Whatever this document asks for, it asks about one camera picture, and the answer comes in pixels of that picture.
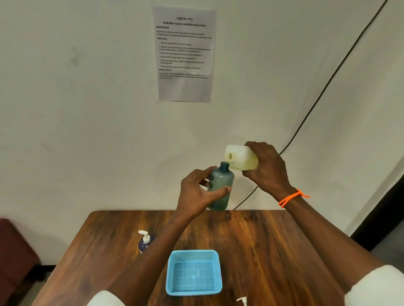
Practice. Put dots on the person's white sleeve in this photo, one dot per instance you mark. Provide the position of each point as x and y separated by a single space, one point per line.
104 299
378 287

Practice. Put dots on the person's left forearm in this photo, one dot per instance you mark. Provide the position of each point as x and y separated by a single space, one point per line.
148 264

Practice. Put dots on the person's right hand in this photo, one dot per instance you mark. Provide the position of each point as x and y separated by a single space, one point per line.
271 170

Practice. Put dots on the person's left white sleeve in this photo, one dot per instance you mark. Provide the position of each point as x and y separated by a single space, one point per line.
104 299

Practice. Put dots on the large yellow soap bottle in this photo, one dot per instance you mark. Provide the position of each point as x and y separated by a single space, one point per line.
241 157

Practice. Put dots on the small teal translucent bottle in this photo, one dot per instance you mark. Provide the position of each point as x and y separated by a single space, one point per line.
222 179

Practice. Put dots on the small navy white pump bottle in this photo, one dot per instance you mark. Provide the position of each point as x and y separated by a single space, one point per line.
145 241

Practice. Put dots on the person's right white sleeve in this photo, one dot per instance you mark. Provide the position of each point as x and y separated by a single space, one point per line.
378 287

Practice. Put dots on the black door frame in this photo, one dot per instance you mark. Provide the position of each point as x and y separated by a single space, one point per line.
382 217

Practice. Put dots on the printed paper sheet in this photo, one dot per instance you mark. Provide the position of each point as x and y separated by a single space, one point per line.
184 56

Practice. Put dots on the blue plastic mesh basket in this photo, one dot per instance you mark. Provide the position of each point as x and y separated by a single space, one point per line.
194 274

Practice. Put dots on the white pump head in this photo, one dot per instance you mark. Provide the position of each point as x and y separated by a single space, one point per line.
243 301

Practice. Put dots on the person's right forearm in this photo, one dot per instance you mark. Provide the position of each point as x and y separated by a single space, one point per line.
331 242

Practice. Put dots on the maroon upholstered seat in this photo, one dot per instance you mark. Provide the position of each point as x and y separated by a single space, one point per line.
15 258

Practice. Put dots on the person's left hand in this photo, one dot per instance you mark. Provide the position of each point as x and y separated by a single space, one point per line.
192 195

